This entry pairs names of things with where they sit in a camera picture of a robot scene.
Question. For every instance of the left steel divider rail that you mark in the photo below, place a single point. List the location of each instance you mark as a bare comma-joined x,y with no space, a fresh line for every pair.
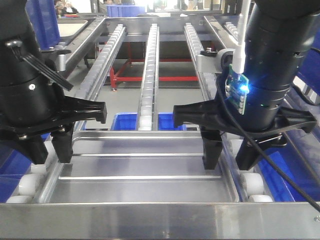
81,44

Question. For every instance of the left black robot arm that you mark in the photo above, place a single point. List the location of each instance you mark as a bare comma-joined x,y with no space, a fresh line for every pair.
32,99

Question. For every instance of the blue bin below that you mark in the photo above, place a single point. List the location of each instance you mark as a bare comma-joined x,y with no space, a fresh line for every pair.
20,179
300,161
126,121

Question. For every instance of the red metal floor frame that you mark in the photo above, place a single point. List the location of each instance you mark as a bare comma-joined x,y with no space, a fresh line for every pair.
150,70

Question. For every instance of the green circuit board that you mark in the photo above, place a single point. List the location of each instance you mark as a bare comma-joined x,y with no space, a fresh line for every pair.
237,89

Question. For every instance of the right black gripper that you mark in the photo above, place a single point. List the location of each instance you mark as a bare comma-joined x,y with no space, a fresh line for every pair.
211,116

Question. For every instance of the steel divider rail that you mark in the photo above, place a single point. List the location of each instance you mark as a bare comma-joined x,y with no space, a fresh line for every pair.
221,38
81,44

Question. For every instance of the person in background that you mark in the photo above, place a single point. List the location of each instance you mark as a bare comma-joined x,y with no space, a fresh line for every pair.
64,8

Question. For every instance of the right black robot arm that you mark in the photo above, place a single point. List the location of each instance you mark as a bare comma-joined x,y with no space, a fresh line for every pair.
278,37

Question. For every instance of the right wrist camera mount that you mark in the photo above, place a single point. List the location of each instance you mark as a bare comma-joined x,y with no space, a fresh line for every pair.
214,61

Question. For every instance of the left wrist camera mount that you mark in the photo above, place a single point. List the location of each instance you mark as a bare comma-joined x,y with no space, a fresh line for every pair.
55,58

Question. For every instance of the right steel divider rail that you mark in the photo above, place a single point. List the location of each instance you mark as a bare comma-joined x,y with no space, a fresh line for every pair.
221,38

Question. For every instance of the steel front shelf rail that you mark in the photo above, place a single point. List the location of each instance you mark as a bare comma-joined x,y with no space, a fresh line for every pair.
244,221

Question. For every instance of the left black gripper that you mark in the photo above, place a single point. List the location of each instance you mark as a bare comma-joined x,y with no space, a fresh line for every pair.
28,138

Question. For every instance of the blue bin below right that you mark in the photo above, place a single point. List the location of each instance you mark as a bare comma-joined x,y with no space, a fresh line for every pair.
300,161

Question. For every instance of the large blue crate left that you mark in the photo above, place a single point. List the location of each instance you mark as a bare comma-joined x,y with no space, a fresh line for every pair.
44,21

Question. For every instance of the blue bin below left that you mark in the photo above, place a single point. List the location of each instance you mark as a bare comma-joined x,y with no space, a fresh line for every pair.
20,179

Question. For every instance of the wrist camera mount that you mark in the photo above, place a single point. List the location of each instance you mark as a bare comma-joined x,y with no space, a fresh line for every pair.
55,58
214,61

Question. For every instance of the middle white roller track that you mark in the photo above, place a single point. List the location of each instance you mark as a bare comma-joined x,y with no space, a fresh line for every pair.
147,113

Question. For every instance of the grey tray far left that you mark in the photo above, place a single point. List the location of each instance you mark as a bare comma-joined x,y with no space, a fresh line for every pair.
69,28

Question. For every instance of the silver metal tray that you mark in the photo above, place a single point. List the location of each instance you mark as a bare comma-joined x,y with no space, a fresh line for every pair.
137,167

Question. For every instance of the far right roller track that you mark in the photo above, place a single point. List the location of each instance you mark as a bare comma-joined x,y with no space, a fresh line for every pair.
232,32

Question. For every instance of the distant blue crate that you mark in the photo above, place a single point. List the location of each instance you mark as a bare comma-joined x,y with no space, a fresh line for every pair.
123,11

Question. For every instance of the blue bin below centre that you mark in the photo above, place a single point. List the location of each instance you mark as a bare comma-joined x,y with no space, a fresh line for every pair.
126,121

